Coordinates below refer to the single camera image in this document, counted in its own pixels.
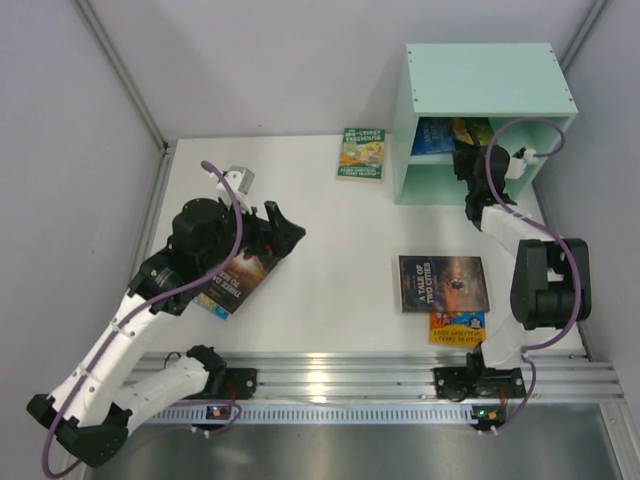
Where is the A Tale of Two Cities book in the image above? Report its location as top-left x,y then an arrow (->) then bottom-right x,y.
399,255 -> 490,313

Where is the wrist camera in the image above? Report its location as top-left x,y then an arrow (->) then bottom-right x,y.
505,148 -> 538,180
216,166 -> 255,203

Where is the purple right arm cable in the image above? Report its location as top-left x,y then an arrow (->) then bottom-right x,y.
474,117 -> 586,436

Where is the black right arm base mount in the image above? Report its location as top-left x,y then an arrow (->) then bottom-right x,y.
433,352 -> 526,402

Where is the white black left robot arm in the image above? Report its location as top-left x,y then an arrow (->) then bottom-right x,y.
26,198 -> 306,479

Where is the Animal Farm book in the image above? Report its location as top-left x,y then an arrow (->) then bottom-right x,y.
411,117 -> 494,155

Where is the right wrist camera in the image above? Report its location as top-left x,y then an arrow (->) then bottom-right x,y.
505,148 -> 538,180

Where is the green Treehouse book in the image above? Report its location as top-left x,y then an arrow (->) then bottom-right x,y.
336,128 -> 386,182

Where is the Three Days to See book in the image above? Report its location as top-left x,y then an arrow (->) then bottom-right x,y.
200,252 -> 280,316

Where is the mint green shelf cabinet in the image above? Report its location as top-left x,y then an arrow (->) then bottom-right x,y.
390,43 -> 578,205

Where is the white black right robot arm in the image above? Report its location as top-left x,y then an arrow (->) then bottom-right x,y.
440,141 -> 591,401

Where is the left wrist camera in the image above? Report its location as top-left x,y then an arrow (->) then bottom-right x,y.
216,166 -> 255,203

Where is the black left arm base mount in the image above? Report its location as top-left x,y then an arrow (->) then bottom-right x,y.
186,367 -> 258,401

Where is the blue Treehouse book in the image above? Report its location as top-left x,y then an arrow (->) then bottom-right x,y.
193,294 -> 231,321

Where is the aluminium rail frame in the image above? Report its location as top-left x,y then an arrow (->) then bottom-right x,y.
74,0 -> 626,406

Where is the yellow 130-Storey Treehouse book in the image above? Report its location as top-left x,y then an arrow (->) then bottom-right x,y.
429,312 -> 486,349

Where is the grey slotted cable duct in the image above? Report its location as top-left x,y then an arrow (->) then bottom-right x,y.
147,403 -> 506,426

